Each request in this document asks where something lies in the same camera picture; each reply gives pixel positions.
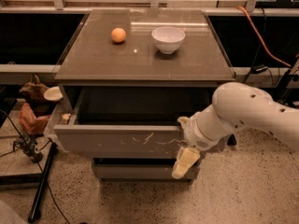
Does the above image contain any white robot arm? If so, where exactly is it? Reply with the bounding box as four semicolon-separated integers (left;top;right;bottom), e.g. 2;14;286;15
172;82;299;179

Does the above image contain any grey drawer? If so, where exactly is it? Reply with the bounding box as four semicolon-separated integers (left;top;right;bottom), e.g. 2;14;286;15
54;87;211;159
91;163;201;182

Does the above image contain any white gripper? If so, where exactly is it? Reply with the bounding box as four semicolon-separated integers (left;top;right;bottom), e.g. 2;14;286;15
172;112;222;179

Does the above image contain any white bowl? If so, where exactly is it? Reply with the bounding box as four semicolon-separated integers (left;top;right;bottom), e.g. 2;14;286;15
151;26;185;54

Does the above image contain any clear plastic bin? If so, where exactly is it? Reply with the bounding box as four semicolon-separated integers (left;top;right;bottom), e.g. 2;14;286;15
43;105;71;143

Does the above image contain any orange cloth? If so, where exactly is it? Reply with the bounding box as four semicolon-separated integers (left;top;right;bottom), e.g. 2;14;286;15
19;103;50;135

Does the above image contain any black power adapter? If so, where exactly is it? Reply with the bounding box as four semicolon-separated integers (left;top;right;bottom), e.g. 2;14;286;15
251;64;268;74

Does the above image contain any orange fruit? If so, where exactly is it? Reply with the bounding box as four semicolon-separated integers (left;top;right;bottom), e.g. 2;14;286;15
111;28;126;43

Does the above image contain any black stand leg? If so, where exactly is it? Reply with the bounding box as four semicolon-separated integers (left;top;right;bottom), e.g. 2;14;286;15
28;143;57;224

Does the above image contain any grey drawer cabinet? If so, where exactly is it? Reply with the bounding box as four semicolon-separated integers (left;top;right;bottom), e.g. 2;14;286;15
53;8;235;185

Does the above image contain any black clamp device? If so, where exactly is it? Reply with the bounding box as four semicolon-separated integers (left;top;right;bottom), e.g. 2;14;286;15
13;133;43;163

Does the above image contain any small white dish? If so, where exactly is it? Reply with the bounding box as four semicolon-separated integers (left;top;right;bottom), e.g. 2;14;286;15
44;86;63;102

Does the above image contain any grey top drawer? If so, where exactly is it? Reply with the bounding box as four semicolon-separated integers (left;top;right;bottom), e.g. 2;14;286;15
54;87;211;159

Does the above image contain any grey bottom drawer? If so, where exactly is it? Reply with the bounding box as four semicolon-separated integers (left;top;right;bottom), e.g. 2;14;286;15
91;163;201;182

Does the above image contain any orange cable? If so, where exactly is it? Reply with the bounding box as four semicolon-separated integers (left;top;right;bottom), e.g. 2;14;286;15
235;5;292;68

